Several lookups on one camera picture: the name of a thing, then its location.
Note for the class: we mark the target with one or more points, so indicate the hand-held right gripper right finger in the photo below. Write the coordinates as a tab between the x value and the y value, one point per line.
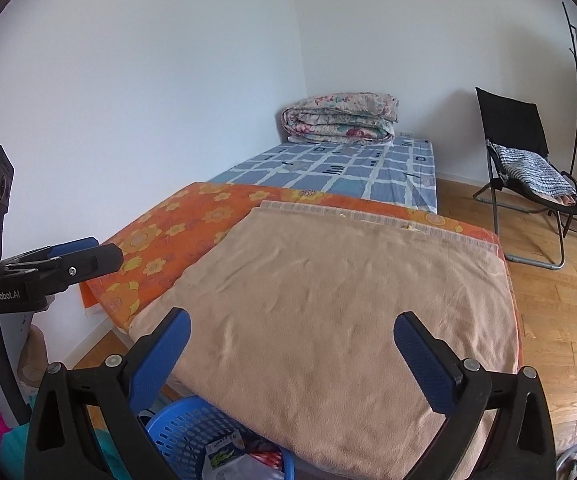
426	360

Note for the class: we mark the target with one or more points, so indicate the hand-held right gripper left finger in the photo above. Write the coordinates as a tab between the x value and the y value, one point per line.
161	360

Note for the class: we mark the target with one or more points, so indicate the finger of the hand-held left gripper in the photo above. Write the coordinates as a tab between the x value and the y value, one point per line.
76	246
88	262

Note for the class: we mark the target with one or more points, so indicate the blue plastic basket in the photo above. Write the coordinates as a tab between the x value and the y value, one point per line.
178	430

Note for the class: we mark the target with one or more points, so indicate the green and white packet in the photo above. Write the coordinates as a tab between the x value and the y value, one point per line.
223	452

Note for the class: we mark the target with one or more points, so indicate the white plastic bag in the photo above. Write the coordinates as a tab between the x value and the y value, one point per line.
243	471

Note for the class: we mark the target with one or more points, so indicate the beige fuzzy slipper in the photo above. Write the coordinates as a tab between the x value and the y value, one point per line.
33	355

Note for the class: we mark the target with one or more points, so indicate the orange floral blanket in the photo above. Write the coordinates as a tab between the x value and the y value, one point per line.
168	230

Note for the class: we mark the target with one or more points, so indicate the beige blanket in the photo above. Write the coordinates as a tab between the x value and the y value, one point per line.
318	310

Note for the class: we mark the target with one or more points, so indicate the teal pants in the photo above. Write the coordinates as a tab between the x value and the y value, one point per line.
13	450

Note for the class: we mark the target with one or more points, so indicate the blue striped cloth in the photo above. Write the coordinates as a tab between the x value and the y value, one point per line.
528	165

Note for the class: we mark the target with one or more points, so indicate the blue checked bed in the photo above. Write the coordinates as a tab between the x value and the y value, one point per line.
318	165

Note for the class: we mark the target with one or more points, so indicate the folded floral quilt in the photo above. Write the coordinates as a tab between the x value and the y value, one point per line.
338	120

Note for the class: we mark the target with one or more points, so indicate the black folding chair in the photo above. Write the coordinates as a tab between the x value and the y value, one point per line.
510	115

